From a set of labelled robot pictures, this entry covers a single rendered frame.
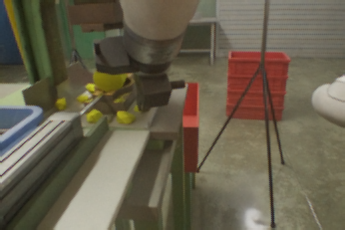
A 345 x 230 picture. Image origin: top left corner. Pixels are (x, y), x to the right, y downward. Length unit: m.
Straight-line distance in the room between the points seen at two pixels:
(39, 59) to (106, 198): 0.44
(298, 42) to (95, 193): 6.10
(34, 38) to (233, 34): 5.51
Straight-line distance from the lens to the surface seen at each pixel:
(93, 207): 0.35
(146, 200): 0.41
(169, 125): 0.52
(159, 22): 0.32
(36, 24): 0.66
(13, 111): 0.59
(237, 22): 5.99
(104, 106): 0.58
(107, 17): 0.53
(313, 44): 6.42
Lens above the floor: 1.23
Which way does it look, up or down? 24 degrees down
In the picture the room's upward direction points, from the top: 2 degrees counter-clockwise
